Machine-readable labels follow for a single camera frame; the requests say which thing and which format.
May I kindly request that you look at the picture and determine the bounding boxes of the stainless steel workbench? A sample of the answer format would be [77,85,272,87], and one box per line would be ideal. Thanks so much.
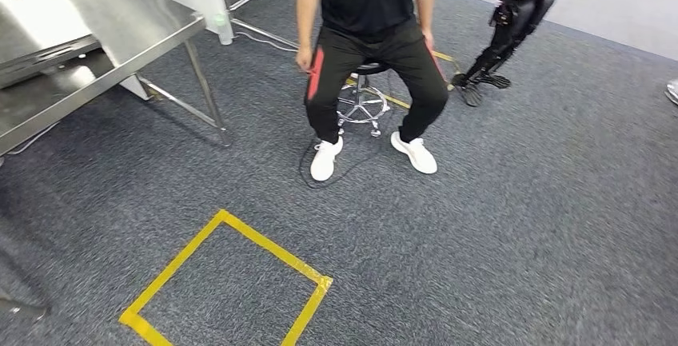
[0,0,234,157]

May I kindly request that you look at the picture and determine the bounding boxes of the person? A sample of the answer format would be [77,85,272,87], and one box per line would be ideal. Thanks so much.
[294,0,450,182]

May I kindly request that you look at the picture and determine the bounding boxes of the stool with chrome base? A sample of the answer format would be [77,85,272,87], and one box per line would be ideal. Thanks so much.
[336,62,394,139]

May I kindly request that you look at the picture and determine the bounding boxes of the black humanoid robot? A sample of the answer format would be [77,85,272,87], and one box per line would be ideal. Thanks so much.
[451,0,570,108]

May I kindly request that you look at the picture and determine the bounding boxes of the white shoe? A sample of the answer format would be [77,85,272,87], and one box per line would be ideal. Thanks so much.
[390,131,439,176]
[309,136,345,183]

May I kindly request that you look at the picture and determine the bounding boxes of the white floor cable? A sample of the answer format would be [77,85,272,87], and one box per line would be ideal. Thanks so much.
[4,121,60,156]
[233,31,299,54]

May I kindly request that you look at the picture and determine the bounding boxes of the black floor cable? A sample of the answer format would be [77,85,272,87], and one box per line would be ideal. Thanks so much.
[297,70,396,190]

